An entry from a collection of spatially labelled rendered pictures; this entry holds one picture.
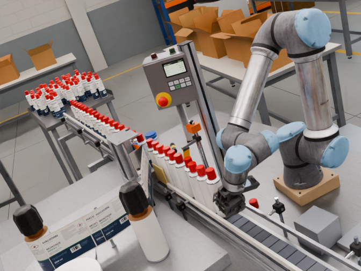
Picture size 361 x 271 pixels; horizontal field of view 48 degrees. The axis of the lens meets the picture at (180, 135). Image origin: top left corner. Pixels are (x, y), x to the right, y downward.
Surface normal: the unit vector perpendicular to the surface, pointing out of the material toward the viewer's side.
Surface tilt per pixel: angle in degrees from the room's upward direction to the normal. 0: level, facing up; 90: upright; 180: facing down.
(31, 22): 90
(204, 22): 86
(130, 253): 0
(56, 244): 90
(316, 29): 80
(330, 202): 0
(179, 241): 0
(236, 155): 30
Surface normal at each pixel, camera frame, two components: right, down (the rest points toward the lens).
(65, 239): 0.41, 0.26
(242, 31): 0.26, -0.11
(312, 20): 0.50, 0.05
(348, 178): -0.30, -0.86
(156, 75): -0.05, 0.44
